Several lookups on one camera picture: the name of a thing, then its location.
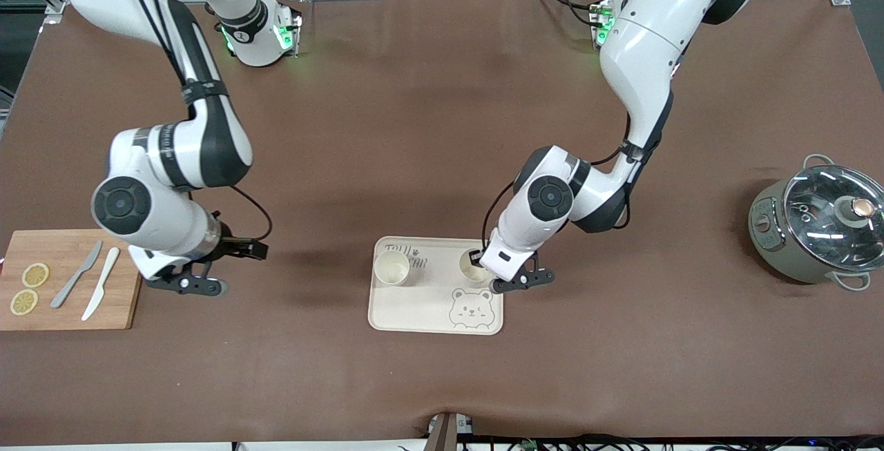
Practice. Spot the grey plastic knife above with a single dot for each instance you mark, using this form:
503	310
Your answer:
86	263

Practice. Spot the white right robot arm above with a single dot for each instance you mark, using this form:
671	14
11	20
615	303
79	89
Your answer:
138	154

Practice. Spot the bamboo cutting board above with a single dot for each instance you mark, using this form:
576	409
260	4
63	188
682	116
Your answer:
69	313

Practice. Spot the white plastic knife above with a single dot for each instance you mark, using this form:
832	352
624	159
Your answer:
107	271

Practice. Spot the white paper cup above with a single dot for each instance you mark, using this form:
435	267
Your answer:
469	273
391	268

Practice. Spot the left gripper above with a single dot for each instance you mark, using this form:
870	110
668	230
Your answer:
476	255

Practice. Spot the brown table cover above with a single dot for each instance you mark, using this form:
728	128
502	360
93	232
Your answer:
442	126

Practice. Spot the cream bear print tray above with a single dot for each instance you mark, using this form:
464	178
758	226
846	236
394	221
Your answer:
428	309

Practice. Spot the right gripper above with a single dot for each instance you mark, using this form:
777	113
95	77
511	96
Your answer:
233	246

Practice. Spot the lemon slice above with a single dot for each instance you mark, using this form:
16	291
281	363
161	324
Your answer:
24	302
35	275

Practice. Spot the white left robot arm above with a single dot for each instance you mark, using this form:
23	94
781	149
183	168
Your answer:
642	43

